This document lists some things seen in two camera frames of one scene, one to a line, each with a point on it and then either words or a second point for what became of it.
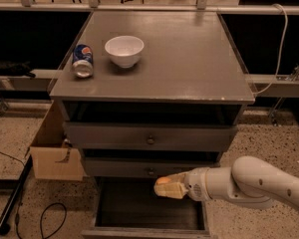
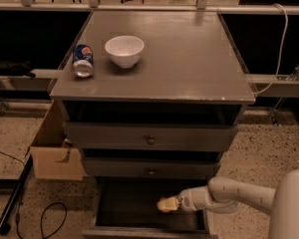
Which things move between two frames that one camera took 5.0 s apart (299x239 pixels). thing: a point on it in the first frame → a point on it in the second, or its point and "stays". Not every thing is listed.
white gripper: [194, 184] → [186, 200]
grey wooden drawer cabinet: [143, 96] stays
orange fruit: [161, 180] → [161, 205]
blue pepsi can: [83, 61] stays
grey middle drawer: [147, 167] stays
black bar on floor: [3, 225] stays
